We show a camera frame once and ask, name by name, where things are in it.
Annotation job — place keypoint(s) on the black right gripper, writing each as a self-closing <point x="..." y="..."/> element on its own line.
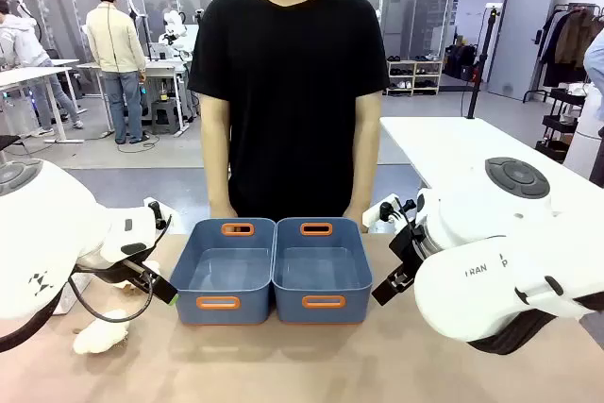
<point x="409" y="252"/>

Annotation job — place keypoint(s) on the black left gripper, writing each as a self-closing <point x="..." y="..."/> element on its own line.
<point x="134" y="273"/>

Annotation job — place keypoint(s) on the large white plush toy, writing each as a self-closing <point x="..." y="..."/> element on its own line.
<point x="101" y="332"/>

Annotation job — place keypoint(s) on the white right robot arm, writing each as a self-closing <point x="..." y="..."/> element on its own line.
<point x="472" y="299"/>

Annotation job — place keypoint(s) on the person's left forearm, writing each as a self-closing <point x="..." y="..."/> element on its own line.
<point x="365" y="153"/>

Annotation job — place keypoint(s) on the person's right forearm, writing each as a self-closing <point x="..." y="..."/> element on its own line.
<point x="217" y="153"/>

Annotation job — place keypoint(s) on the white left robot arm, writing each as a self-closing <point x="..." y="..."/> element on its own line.
<point x="52" y="233"/>

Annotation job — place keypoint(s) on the person's left hand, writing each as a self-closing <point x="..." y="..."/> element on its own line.
<point x="355" y="214"/>

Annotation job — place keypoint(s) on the person's right hand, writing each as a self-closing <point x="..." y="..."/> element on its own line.
<point x="224" y="213"/>

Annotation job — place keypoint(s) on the large white table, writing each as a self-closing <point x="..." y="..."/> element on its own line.
<point x="448" y="143"/>

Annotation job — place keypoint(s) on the black step stool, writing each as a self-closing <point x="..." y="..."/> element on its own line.
<point x="165" y="117"/>

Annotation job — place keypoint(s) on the white shoe rack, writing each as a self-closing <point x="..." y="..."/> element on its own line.
<point x="415" y="77"/>

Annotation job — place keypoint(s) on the person in black t-shirt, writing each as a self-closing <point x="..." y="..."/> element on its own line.
<point x="290" y="91"/>

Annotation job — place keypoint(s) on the white desk with equipment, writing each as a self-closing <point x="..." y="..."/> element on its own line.
<point x="162" y="68"/>

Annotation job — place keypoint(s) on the black bags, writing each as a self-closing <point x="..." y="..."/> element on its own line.
<point x="460" y="63"/>

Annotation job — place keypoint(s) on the black trolley cart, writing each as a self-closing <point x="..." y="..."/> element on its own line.
<point x="561" y="124"/>

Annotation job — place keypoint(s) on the black tripod stand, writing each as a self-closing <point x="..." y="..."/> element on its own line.
<point x="481" y="68"/>

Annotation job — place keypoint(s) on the man in cream jacket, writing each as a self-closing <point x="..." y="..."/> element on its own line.
<point x="115" y="44"/>

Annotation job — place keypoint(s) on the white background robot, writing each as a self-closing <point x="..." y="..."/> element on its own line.
<point x="174" y="30"/>

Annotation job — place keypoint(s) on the person in grey jacket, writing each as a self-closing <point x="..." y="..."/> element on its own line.
<point x="23" y="44"/>

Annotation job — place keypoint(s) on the bystander in dark trousers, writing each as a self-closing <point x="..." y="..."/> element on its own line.
<point x="595" y="72"/>

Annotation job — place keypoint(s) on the coat rack with coats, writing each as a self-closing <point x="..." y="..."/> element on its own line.
<point x="573" y="39"/>

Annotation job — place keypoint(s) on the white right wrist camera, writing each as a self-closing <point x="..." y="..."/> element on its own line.
<point x="375" y="214"/>

